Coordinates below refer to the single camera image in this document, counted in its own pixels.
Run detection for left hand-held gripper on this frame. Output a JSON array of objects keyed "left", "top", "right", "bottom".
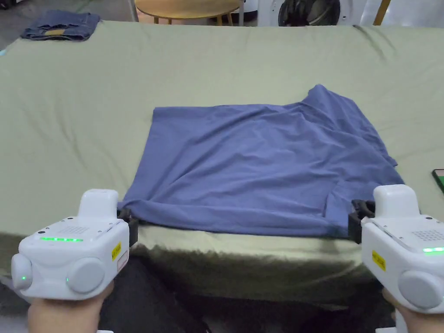
[{"left": 11, "top": 189, "right": 140, "bottom": 300}]

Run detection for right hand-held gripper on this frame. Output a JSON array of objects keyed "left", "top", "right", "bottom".
[{"left": 348, "top": 185, "right": 444, "bottom": 314}]

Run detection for blue shirt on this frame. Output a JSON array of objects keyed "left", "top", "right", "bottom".
[{"left": 122, "top": 84, "right": 406, "bottom": 238}]

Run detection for person's left hand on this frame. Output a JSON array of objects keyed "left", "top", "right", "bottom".
[{"left": 27, "top": 280, "right": 115, "bottom": 333}]

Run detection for person's right hand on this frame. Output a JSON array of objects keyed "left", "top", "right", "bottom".
[{"left": 382, "top": 289, "right": 444, "bottom": 333}]

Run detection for black phone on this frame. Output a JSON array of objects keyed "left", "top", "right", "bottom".
[{"left": 431, "top": 169, "right": 444, "bottom": 192}]

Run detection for bed with pale green sheet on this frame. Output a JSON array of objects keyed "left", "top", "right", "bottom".
[{"left": 0, "top": 20, "right": 444, "bottom": 302}]

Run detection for person's legs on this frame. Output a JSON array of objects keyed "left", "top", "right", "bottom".
[{"left": 100, "top": 256, "right": 397, "bottom": 333}]

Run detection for folded blue jeans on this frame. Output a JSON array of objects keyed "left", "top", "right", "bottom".
[{"left": 20, "top": 10, "right": 101, "bottom": 42}]

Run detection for white washing machine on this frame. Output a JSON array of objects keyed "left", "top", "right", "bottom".
[{"left": 258, "top": 0, "right": 355, "bottom": 28}]

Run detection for round wooden table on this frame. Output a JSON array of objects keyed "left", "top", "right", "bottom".
[{"left": 134, "top": 0, "right": 243, "bottom": 26}]

